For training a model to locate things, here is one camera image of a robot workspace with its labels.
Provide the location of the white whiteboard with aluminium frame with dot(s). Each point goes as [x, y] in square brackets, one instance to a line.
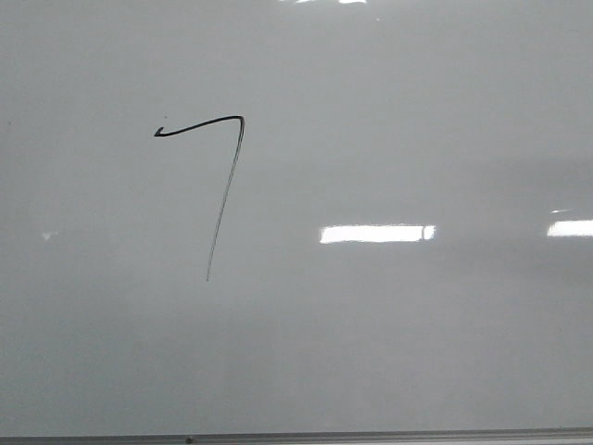
[225, 217]

